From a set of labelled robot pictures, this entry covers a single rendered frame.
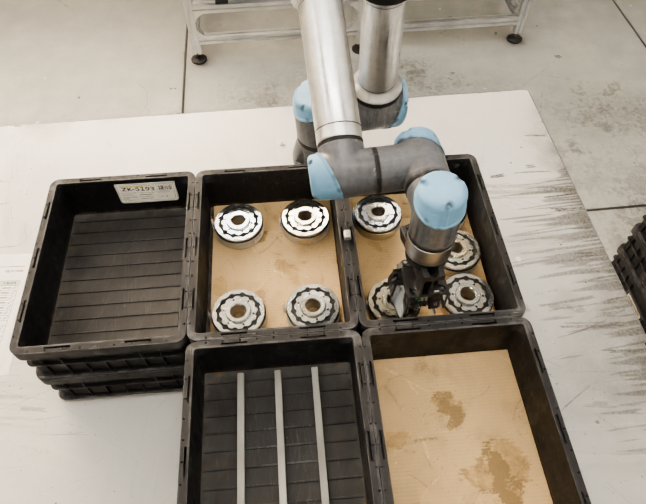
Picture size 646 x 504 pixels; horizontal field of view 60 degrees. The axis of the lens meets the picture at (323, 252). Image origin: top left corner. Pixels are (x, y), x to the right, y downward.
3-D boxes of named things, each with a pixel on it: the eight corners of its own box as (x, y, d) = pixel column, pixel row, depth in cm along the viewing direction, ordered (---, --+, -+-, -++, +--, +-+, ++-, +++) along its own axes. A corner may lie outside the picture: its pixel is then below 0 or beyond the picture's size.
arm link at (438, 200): (462, 161, 83) (478, 206, 78) (448, 209, 92) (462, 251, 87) (409, 166, 83) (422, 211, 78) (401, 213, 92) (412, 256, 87)
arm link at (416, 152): (371, 127, 90) (384, 178, 84) (440, 119, 91) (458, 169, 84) (371, 162, 97) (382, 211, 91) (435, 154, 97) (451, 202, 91)
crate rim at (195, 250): (197, 178, 121) (195, 170, 119) (336, 169, 123) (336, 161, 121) (188, 347, 99) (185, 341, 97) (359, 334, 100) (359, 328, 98)
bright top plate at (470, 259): (425, 232, 119) (426, 231, 119) (472, 228, 120) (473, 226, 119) (436, 272, 113) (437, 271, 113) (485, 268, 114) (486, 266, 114)
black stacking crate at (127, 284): (72, 215, 128) (52, 181, 118) (204, 207, 129) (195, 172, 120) (36, 382, 105) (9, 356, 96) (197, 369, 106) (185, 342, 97)
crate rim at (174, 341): (55, 187, 120) (51, 179, 118) (197, 178, 121) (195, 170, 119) (12, 361, 97) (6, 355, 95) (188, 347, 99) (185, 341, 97)
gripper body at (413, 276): (403, 314, 100) (411, 278, 90) (393, 274, 105) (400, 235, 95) (445, 309, 100) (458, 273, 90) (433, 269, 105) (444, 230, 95)
